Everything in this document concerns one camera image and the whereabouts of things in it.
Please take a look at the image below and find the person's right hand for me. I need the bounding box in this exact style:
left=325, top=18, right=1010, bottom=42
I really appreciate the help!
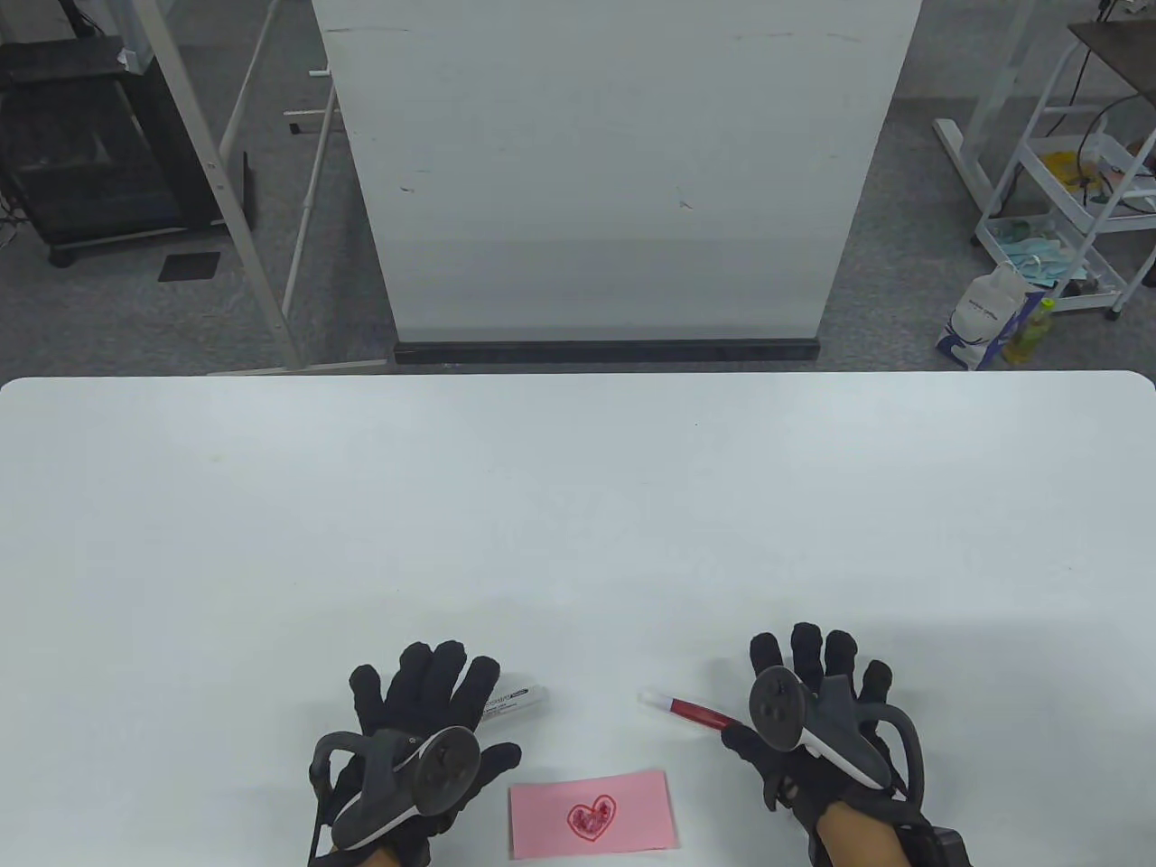
left=720, top=621, right=922, bottom=854

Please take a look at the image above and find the person's left hand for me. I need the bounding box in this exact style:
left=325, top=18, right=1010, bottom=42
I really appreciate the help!
left=350, top=639, right=523, bottom=863

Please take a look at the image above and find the black hand controller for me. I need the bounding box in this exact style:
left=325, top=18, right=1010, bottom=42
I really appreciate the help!
left=750, top=666, right=925, bottom=805
left=310, top=725, right=482, bottom=852

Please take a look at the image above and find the white marker with red cap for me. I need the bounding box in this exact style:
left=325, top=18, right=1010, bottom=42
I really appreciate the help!
left=481, top=684, right=549, bottom=723

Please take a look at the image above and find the red glitter glue pen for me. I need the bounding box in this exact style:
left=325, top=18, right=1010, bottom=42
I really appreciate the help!
left=639, top=689, right=746, bottom=732

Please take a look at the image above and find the pink heart outline paper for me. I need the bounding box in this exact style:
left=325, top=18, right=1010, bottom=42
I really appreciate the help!
left=508, top=769, right=680, bottom=859

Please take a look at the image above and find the person's right forearm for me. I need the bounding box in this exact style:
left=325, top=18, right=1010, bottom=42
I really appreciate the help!
left=817, top=802, right=909, bottom=867

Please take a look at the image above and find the black panel base bar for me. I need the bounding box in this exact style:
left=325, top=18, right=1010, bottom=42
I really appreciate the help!
left=393, top=339, right=823, bottom=365

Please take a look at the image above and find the white plastic bag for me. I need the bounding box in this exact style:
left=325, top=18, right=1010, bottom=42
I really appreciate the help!
left=935, top=262, right=1030, bottom=371

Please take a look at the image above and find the yellow green bottle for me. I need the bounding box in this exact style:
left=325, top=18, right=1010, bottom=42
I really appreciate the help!
left=1004, top=298, right=1056, bottom=365

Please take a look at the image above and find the teal cloth pile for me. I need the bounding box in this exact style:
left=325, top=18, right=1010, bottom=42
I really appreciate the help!
left=993, top=221, right=1089, bottom=281

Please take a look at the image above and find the black floor plate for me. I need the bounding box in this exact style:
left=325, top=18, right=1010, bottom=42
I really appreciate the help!
left=159, top=251, right=222, bottom=283

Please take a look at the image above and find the white whiteboard panel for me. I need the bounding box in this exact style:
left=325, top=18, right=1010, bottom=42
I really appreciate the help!
left=312, top=0, right=924, bottom=344

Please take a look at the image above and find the white utility cart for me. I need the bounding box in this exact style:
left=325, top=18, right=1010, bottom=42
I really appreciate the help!
left=974, top=36, right=1156, bottom=322

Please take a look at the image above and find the white table leg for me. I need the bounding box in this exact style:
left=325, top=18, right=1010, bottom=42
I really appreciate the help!
left=933, top=0, right=1039, bottom=218

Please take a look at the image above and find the yellow packet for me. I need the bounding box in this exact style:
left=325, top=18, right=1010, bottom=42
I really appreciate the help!
left=1043, top=152, right=1107, bottom=204

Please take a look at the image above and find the black cabinet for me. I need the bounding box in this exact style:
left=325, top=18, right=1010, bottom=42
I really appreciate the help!
left=0, top=36, right=258, bottom=267

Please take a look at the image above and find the dark wooden side table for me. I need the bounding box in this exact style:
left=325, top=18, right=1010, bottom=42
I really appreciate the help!
left=1068, top=18, right=1156, bottom=96

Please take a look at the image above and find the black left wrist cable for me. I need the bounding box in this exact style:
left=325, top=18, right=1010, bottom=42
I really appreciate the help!
left=307, top=781, right=331, bottom=867

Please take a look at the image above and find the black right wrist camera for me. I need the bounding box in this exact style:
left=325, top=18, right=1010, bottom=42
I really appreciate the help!
left=899, top=824, right=974, bottom=867

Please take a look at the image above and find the white frame stand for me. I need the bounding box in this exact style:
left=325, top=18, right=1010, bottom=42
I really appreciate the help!
left=135, top=0, right=389, bottom=376

